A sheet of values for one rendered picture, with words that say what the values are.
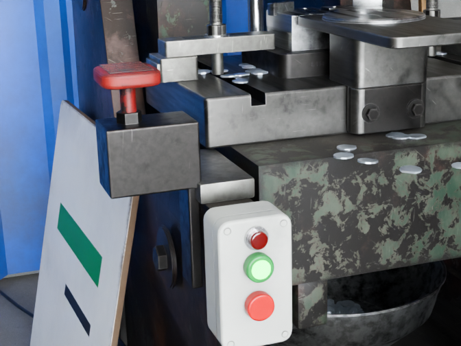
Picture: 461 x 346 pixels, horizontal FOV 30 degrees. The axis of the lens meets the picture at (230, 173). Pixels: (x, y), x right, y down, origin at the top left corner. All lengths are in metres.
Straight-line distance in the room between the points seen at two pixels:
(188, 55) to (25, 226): 1.29
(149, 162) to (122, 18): 0.51
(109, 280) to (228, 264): 0.48
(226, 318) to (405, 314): 0.39
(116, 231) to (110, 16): 0.33
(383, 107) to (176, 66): 0.26
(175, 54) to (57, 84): 1.13
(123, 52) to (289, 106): 0.39
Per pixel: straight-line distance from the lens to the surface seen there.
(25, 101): 2.24
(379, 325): 1.16
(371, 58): 1.02
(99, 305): 1.33
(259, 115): 1.01
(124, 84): 0.84
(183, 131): 0.87
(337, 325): 1.14
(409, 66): 1.05
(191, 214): 0.90
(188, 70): 1.10
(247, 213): 0.83
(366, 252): 1.01
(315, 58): 1.11
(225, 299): 0.83
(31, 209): 2.31
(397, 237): 1.03
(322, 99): 1.04
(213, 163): 0.95
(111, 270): 1.28
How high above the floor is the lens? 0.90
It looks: 16 degrees down
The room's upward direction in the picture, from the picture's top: 2 degrees counter-clockwise
